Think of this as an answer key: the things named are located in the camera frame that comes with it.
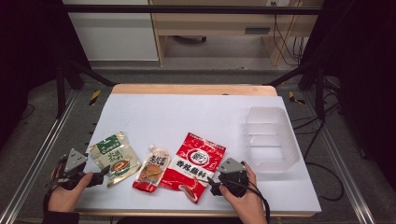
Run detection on black horizontal frame bar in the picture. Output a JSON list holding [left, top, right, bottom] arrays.
[[60, 4, 323, 16]]

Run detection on white cabinet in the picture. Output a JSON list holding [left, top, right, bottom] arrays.
[[62, 0, 160, 63]]

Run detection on aluminium rail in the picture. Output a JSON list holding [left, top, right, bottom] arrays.
[[0, 89, 79, 224], [302, 91, 377, 224]]

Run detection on black hanging cables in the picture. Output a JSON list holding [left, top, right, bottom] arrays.
[[269, 1, 307, 67]]

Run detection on yellow and black tape strip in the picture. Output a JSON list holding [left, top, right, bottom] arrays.
[[88, 89, 102, 106], [288, 91, 306, 105]]

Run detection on person's right hand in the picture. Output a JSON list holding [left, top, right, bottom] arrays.
[[219, 161, 269, 224]]

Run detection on left hand-held gripper cable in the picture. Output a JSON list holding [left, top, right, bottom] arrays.
[[42, 186, 56, 215]]

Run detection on right hand-held gripper cable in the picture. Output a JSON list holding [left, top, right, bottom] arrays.
[[232, 178, 271, 224]]

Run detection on person's left hand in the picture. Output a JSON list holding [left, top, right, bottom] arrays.
[[47, 172, 94, 214]]

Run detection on light wooden desk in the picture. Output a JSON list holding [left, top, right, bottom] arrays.
[[148, 0, 325, 67]]

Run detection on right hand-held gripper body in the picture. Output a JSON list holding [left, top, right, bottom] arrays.
[[217, 157, 250, 199]]

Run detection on black metal frame stand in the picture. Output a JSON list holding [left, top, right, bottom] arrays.
[[55, 58, 117, 119], [266, 58, 327, 123]]

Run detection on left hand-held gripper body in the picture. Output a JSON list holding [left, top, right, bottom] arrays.
[[49, 147, 94, 190]]

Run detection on red seasoning packet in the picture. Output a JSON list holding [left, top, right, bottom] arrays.
[[159, 132, 227, 204]]

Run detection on green and beige snack packet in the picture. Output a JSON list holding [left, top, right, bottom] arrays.
[[88, 131, 143, 189]]

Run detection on clear plastic container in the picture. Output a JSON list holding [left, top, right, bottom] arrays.
[[243, 105, 302, 174]]

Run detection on black floor cables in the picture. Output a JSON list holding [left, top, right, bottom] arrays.
[[290, 77, 346, 203]]

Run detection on hand-held gripper cable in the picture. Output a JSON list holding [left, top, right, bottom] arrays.
[[232, 178, 271, 224], [42, 186, 56, 215]]

